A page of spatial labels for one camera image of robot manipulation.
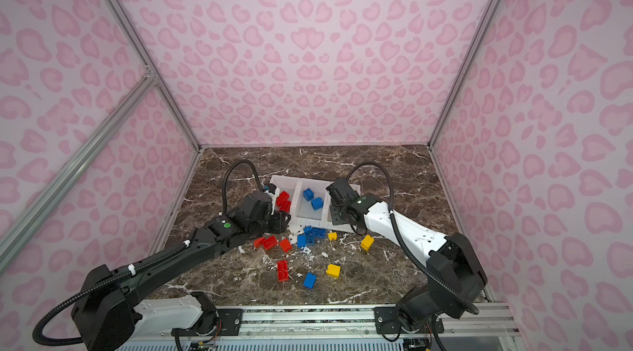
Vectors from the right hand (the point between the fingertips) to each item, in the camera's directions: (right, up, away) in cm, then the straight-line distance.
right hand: (340, 211), depth 85 cm
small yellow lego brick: (-3, -10, +6) cm, 12 cm away
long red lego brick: (-19, -19, -3) cm, 27 cm away
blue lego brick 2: (-8, +1, +13) cm, 16 cm away
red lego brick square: (-20, -13, +4) cm, 24 cm away
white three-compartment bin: (-11, +1, +15) cm, 19 cm away
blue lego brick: (-12, +4, +14) cm, 19 cm away
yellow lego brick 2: (-3, -19, -4) cm, 19 cm away
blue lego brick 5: (-10, -22, -5) cm, 24 cm away
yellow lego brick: (+10, -11, +3) cm, 15 cm away
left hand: (-17, 0, -4) cm, 18 cm away
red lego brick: (-25, -12, +3) cm, 28 cm away
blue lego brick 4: (-14, -12, +5) cm, 19 cm away
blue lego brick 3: (-9, -9, +6) cm, 14 cm away
